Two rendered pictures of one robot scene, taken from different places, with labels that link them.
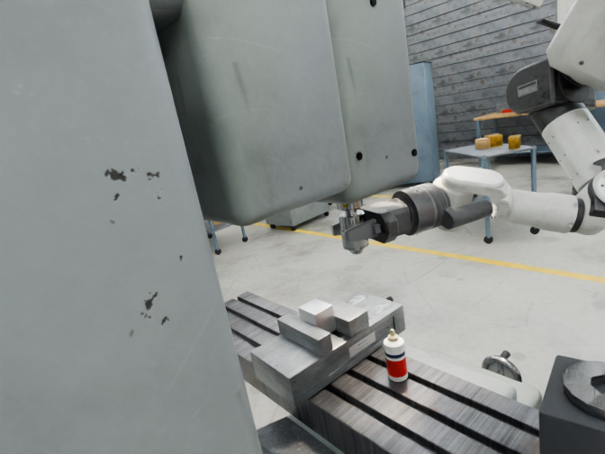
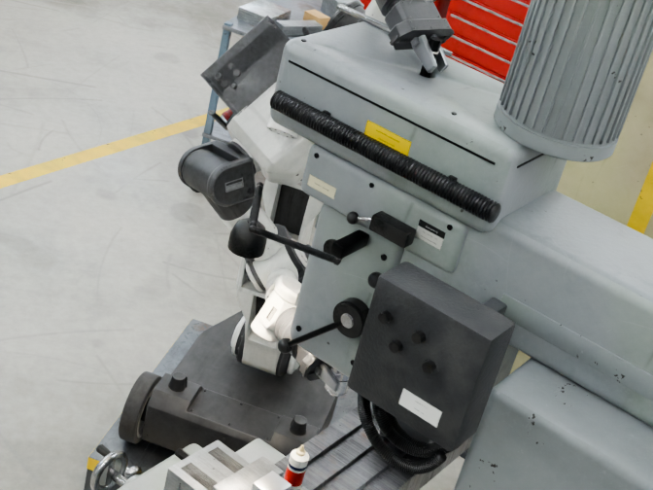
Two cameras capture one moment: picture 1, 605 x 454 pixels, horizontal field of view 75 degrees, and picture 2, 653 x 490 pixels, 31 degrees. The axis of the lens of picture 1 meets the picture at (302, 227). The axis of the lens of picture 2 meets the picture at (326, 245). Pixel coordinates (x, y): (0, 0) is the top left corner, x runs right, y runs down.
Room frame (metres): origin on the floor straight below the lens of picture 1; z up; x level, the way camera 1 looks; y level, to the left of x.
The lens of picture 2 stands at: (1.49, 1.63, 2.57)
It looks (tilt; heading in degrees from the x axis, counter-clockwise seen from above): 29 degrees down; 248
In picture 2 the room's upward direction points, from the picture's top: 15 degrees clockwise
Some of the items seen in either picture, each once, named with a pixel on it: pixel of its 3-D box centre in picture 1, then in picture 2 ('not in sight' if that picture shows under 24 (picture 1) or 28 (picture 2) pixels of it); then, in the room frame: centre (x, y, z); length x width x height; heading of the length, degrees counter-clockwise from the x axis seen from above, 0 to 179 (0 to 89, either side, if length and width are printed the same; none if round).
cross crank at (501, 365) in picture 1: (495, 379); (120, 479); (0.99, -0.48, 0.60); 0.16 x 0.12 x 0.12; 128
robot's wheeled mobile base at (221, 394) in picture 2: not in sight; (263, 367); (0.52, -0.96, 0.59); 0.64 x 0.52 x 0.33; 59
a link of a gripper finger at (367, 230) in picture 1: (363, 232); not in sight; (0.65, -0.10, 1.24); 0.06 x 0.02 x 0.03; 109
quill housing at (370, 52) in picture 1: (331, 95); (369, 279); (0.68, -0.09, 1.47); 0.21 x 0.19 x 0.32; 38
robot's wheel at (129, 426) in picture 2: not in sight; (141, 407); (0.87, -0.88, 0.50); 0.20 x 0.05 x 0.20; 59
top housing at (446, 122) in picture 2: not in sight; (421, 118); (0.67, -0.08, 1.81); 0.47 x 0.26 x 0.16; 128
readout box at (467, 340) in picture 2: not in sight; (426, 357); (0.76, 0.35, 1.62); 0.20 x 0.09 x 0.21; 128
